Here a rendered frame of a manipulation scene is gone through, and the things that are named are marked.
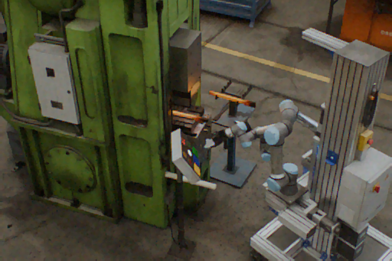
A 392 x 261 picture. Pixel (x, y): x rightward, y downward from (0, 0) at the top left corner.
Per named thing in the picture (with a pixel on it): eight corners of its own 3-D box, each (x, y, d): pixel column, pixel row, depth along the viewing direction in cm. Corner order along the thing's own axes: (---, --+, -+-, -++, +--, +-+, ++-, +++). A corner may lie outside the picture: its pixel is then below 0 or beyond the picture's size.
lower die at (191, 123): (200, 120, 476) (200, 112, 471) (191, 134, 462) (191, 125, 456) (156, 110, 489) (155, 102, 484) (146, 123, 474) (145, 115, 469)
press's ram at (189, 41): (205, 69, 460) (205, 26, 436) (188, 92, 431) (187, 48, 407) (160, 60, 472) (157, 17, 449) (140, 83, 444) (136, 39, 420)
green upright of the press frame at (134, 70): (176, 210, 516) (166, -22, 379) (165, 230, 496) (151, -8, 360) (135, 198, 529) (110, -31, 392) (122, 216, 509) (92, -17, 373)
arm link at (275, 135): (291, 187, 407) (289, 124, 379) (277, 196, 399) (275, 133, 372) (279, 180, 415) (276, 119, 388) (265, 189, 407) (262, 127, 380)
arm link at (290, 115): (301, 120, 417) (270, 164, 444) (298, 112, 426) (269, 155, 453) (287, 115, 414) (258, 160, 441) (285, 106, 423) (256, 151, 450)
